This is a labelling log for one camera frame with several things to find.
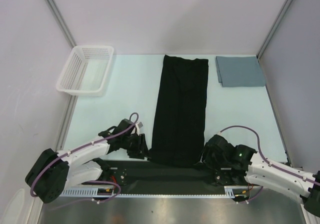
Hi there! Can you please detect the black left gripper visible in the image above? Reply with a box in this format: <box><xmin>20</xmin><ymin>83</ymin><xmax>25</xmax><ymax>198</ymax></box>
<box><xmin>121</xmin><ymin>133</ymin><xmax>151</xmax><ymax>160</ymax></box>

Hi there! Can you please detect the black t shirt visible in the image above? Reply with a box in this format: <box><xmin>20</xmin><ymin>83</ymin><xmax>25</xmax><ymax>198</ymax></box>
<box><xmin>149</xmin><ymin>55</ymin><xmax>209</xmax><ymax>168</ymax></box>

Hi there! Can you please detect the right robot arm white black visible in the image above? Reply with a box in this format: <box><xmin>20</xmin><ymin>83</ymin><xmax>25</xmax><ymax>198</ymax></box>
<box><xmin>201</xmin><ymin>134</ymin><xmax>320</xmax><ymax>217</ymax></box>

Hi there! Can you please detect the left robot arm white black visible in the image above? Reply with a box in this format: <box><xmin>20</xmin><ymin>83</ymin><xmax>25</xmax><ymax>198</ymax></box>
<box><xmin>25</xmin><ymin>131</ymin><xmax>148</xmax><ymax>204</ymax></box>

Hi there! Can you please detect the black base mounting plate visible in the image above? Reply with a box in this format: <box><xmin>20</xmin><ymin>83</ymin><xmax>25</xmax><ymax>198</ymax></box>
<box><xmin>82</xmin><ymin>158</ymin><xmax>293</xmax><ymax>195</ymax></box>

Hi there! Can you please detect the folded grey-blue t shirt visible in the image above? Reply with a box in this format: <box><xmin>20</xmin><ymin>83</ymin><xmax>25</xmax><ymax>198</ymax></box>
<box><xmin>215</xmin><ymin>56</ymin><xmax>266</xmax><ymax>88</ymax></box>

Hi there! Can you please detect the white plastic basket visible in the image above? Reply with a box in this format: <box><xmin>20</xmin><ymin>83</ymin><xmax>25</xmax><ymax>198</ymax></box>
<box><xmin>56</xmin><ymin>45</ymin><xmax>115</xmax><ymax>97</ymax></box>

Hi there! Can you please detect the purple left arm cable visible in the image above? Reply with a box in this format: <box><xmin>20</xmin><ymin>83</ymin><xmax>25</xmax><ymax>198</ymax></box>
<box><xmin>29</xmin><ymin>112</ymin><xmax>141</xmax><ymax>205</ymax></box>

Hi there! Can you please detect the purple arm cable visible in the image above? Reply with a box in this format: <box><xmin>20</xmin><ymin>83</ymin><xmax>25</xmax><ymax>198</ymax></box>
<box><xmin>29</xmin><ymin>112</ymin><xmax>141</xmax><ymax>205</ymax></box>
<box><xmin>216</xmin><ymin>125</ymin><xmax>320</xmax><ymax>205</ymax></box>

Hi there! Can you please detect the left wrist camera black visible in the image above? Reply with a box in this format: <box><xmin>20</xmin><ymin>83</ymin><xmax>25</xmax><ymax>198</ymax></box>
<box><xmin>98</xmin><ymin>118</ymin><xmax>143</xmax><ymax>140</ymax></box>

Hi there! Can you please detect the aluminium frame rail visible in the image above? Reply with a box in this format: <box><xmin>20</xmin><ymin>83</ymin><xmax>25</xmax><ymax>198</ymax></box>
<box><xmin>34</xmin><ymin>166</ymin><xmax>307</xmax><ymax>188</ymax></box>

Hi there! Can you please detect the white slotted cable duct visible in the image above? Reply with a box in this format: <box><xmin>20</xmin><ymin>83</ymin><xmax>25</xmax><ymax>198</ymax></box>
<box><xmin>59</xmin><ymin>186</ymin><xmax>245</xmax><ymax>199</ymax></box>

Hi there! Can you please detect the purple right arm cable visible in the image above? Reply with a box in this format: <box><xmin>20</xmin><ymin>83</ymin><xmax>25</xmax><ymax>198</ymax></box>
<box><xmin>216</xmin><ymin>125</ymin><xmax>320</xmax><ymax>205</ymax></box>

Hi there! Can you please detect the left aluminium corner post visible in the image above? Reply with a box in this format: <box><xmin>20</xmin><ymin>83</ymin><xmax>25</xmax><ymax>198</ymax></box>
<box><xmin>44</xmin><ymin>0</ymin><xmax>77</xmax><ymax>48</ymax></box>

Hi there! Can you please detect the aluminium corner post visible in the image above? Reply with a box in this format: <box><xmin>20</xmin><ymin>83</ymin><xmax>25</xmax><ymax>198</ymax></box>
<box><xmin>256</xmin><ymin>0</ymin><xmax>294</xmax><ymax>60</ymax></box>
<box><xmin>44</xmin><ymin>0</ymin><xmax>77</xmax><ymax>48</ymax></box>

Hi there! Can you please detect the right aluminium corner post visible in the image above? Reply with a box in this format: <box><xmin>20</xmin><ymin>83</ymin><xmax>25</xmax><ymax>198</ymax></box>
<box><xmin>256</xmin><ymin>0</ymin><xmax>294</xmax><ymax>60</ymax></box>

